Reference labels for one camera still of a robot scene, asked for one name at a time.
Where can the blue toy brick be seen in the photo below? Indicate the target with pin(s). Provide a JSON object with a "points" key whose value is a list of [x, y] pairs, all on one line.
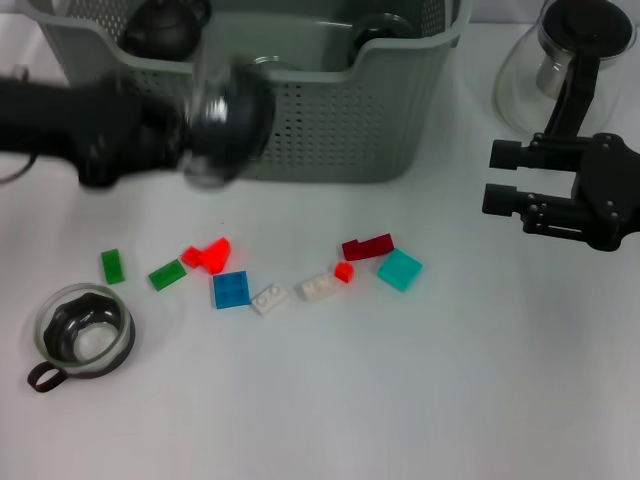
{"points": [[231, 290]]}

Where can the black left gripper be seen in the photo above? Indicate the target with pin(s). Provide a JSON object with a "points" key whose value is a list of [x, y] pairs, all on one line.
{"points": [[75, 120]]}

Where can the small red toy brick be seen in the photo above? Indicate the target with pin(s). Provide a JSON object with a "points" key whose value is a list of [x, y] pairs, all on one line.
{"points": [[190, 257], [344, 272]]}

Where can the dark clay teapot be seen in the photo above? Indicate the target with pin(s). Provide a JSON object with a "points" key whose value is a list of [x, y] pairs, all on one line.
{"points": [[160, 30]]}

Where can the green toy brick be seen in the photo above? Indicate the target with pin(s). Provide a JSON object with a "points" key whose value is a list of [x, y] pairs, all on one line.
{"points": [[166, 275], [113, 266]]}

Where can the red wedge toy brick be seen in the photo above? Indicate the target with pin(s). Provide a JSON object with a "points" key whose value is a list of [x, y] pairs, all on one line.
{"points": [[217, 255]]}

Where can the grey perforated storage bin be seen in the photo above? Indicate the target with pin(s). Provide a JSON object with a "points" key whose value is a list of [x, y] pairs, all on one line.
{"points": [[340, 125]]}

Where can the white toy brick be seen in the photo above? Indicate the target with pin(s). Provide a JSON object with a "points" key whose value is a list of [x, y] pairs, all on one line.
{"points": [[270, 300], [317, 287]]}

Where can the dark red toy brick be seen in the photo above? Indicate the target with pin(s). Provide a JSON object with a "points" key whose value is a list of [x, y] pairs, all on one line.
{"points": [[365, 248]]}

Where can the teal square toy brick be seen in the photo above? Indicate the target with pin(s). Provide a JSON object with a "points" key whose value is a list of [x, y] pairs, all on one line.
{"points": [[400, 270]]}

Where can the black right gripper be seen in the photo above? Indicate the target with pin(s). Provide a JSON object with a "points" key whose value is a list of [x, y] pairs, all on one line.
{"points": [[610, 200]]}

